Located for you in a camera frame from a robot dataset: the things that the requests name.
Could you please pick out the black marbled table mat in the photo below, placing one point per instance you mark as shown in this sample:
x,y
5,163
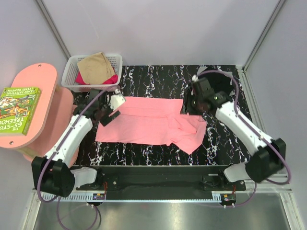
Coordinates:
x,y
220,146

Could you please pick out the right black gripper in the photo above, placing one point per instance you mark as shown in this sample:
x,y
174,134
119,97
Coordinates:
x,y
186,108

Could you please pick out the magenta t shirt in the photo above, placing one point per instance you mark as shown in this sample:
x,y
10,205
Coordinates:
x,y
112,80

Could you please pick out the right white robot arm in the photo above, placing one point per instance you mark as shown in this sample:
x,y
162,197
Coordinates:
x,y
267,154

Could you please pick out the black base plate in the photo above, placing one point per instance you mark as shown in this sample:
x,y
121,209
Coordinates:
x,y
163,183

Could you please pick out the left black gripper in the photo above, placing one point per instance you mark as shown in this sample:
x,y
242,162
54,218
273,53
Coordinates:
x,y
107,119

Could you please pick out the folded black t shirt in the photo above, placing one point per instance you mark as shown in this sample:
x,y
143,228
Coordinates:
x,y
220,82

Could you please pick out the green book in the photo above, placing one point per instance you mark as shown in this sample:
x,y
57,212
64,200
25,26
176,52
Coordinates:
x,y
17,107

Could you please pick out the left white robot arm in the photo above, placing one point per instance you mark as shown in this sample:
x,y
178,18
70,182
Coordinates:
x,y
52,173

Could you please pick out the light pink t shirt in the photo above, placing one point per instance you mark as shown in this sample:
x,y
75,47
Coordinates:
x,y
154,121

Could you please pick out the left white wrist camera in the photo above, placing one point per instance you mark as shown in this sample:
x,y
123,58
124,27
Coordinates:
x,y
116,100

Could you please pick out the white plastic basket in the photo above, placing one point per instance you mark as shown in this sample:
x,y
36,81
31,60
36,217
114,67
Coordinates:
x,y
71,71

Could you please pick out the pink tiered shelf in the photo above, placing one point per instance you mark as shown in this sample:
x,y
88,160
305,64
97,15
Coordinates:
x,y
52,114

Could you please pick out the beige t shirt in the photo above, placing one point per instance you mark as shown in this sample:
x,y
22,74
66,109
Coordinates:
x,y
95,69

